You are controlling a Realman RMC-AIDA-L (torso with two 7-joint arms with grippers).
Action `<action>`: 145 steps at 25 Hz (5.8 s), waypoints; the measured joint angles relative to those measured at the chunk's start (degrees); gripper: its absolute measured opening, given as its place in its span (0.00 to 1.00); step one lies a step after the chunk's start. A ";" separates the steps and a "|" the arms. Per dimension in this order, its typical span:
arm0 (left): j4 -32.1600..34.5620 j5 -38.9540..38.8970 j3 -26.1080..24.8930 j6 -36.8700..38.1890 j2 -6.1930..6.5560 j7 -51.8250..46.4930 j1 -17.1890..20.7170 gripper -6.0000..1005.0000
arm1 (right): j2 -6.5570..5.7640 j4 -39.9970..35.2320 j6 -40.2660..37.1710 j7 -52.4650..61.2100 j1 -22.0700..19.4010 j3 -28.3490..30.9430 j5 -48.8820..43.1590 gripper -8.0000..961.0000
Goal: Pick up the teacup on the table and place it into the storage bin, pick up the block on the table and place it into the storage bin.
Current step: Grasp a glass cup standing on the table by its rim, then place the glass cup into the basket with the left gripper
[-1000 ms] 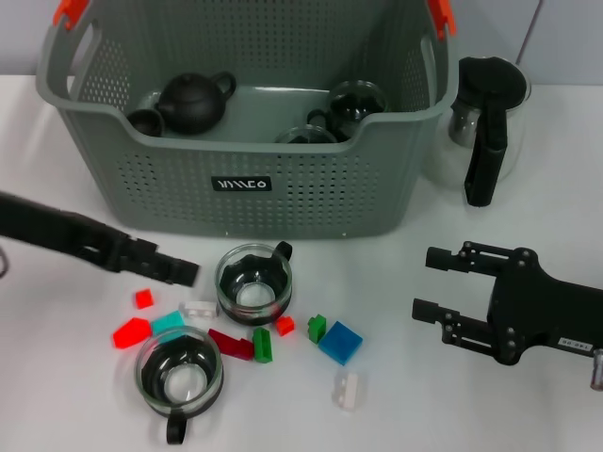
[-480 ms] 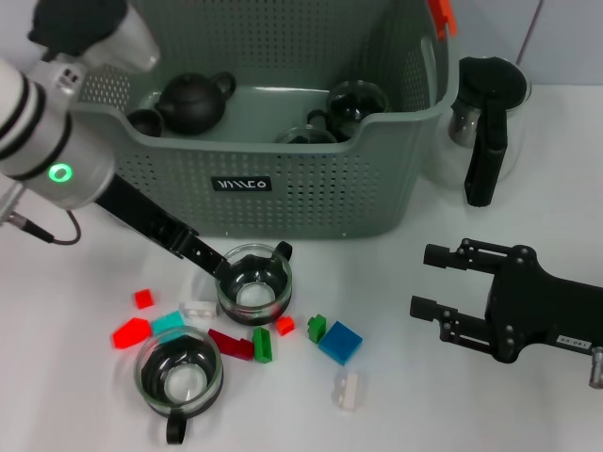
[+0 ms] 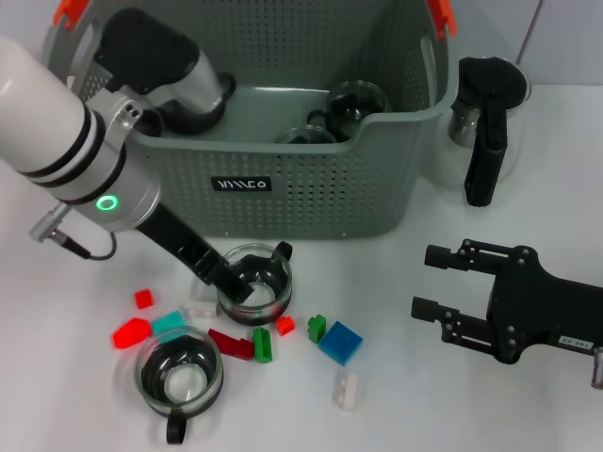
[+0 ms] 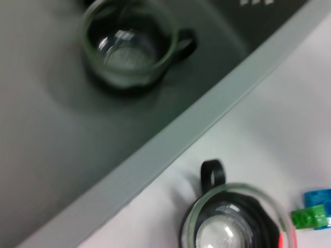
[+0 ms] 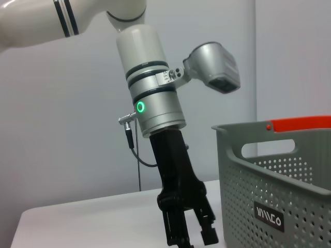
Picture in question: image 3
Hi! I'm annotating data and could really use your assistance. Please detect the translucent white block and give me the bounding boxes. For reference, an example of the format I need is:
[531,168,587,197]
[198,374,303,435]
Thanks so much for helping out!
[333,369,365,412]

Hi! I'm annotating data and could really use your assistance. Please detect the blue square block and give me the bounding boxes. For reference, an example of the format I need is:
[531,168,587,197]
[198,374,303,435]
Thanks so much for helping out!
[318,320,364,366]

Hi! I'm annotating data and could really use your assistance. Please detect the small black tea bowl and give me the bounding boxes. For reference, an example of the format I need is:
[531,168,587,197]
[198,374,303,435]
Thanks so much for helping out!
[134,108,165,137]

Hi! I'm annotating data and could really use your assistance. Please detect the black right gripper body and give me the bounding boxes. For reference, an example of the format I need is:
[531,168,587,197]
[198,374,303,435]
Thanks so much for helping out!
[487,244,603,366]

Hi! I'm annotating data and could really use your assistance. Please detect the grey perforated storage bin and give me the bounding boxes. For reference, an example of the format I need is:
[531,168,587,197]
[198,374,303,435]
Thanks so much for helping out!
[40,0,461,241]

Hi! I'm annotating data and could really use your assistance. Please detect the red house-shaped block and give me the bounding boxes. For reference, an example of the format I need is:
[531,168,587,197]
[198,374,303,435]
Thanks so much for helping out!
[111,317,153,350]

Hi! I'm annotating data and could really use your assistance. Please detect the long green block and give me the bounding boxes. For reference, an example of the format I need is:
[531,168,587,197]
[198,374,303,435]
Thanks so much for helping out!
[253,327,275,366]

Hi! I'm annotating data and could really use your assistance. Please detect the glass pitcher with black handle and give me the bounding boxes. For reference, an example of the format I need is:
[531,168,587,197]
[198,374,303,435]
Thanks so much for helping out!
[445,55,533,208]

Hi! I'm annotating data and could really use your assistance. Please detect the dark red long block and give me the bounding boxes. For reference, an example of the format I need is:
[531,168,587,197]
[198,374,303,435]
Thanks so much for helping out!
[208,328,255,362]

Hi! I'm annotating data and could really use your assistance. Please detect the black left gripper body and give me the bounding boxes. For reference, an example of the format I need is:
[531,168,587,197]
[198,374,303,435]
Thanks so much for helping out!
[136,204,205,261]

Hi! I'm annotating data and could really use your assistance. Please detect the white flat brick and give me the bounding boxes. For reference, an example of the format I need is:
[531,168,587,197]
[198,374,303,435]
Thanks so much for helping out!
[181,300,216,322]

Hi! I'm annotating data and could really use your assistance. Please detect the small green block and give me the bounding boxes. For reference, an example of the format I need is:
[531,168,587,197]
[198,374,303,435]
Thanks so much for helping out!
[307,314,328,345]

